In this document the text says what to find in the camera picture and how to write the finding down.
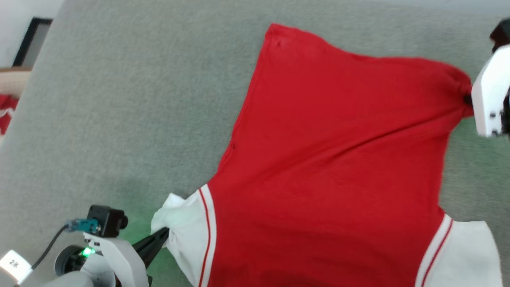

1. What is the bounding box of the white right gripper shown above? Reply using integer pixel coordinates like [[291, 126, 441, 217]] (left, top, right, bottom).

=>
[[463, 45, 510, 138]]

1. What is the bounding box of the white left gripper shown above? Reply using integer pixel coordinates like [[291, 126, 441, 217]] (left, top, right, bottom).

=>
[[82, 226, 170, 287]]

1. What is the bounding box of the white paper label tag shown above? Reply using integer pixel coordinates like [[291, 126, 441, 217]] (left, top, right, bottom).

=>
[[0, 250, 33, 286]]

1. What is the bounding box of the grey fabric sofa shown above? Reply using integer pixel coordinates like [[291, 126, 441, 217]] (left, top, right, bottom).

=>
[[0, 0, 510, 287]]

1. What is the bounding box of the beige perforated laundry basket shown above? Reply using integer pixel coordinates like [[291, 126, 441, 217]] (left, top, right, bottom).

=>
[[0, 67, 33, 138]]

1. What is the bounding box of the black framed grey panel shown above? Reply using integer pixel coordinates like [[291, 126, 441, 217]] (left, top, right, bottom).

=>
[[12, 17, 54, 67]]

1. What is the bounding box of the red and white shirt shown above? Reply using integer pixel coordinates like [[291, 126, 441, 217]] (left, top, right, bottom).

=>
[[151, 23, 503, 287]]

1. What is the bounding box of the red white garment in basket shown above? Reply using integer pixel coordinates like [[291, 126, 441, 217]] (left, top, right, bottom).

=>
[[0, 93, 20, 136]]

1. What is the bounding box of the black cable with teal plug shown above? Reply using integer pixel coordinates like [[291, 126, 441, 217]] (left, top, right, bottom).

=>
[[14, 218, 101, 287]]

